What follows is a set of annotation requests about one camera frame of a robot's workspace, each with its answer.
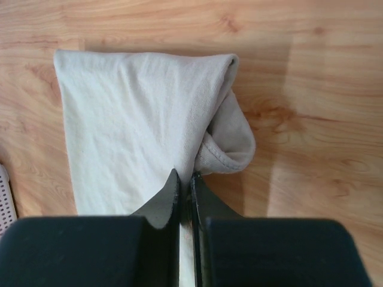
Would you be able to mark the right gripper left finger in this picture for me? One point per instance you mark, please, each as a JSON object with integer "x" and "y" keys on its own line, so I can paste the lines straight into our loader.
{"x": 141, "y": 249}

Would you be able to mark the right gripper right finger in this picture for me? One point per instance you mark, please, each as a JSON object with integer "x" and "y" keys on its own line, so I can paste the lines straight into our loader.
{"x": 232, "y": 250}

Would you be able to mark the beige t shirt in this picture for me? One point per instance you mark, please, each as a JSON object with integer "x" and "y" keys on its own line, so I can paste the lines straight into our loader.
{"x": 131, "y": 118}

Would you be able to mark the white laundry basket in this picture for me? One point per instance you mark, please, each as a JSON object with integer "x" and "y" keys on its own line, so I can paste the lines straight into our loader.
{"x": 8, "y": 214}

